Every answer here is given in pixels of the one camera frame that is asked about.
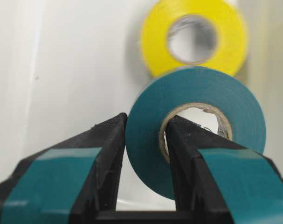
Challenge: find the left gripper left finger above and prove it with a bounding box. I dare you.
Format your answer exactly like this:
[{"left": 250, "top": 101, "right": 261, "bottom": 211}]
[{"left": 0, "top": 113, "right": 127, "bottom": 224}]

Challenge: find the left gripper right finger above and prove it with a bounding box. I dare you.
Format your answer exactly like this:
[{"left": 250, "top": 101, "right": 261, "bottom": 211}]
[{"left": 166, "top": 116, "right": 283, "bottom": 224}]

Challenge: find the green tape roll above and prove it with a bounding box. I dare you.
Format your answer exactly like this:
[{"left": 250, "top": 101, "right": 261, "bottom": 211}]
[{"left": 126, "top": 66, "right": 267, "bottom": 201}]

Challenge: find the yellow tape roll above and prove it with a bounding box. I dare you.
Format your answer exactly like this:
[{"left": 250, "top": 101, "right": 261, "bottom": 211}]
[{"left": 141, "top": 0, "right": 248, "bottom": 77}]

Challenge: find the white plastic case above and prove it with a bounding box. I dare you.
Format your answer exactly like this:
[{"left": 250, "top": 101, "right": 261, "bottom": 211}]
[{"left": 0, "top": 0, "right": 283, "bottom": 212}]

